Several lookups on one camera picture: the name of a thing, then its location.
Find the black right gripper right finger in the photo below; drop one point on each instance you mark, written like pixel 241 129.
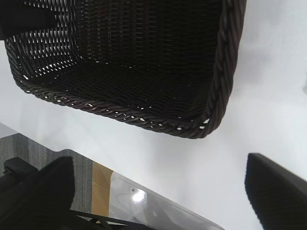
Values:
pixel 280 198

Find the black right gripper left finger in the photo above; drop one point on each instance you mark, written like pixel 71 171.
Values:
pixel 40 201

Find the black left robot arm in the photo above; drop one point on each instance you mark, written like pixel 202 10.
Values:
pixel 24 19

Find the dark brown wicker basket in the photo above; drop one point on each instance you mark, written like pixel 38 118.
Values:
pixel 144 72

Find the yellow tape strip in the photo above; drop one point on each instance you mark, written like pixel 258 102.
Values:
pixel 100 189

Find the transparent plastic floor sheet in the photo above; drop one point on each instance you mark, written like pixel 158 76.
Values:
pixel 163 210

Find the black base frame part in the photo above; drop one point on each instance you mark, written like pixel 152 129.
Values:
pixel 19 166

